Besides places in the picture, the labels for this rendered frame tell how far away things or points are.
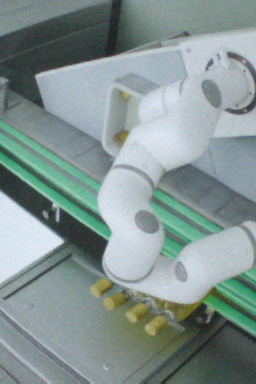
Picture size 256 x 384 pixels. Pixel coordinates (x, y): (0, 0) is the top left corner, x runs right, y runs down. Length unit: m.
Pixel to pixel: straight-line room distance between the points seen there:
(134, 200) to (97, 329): 0.65
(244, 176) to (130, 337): 0.51
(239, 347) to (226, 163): 0.51
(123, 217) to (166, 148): 0.15
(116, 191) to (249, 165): 0.62
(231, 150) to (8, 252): 0.68
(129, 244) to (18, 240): 0.85
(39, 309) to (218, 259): 0.72
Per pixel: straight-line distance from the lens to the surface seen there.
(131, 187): 1.02
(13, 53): 2.25
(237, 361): 1.63
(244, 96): 1.39
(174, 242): 1.56
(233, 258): 1.02
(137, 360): 1.53
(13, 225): 1.84
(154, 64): 1.63
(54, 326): 1.58
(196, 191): 1.58
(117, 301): 1.46
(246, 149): 1.55
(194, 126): 1.06
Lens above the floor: 1.95
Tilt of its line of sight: 40 degrees down
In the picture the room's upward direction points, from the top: 123 degrees counter-clockwise
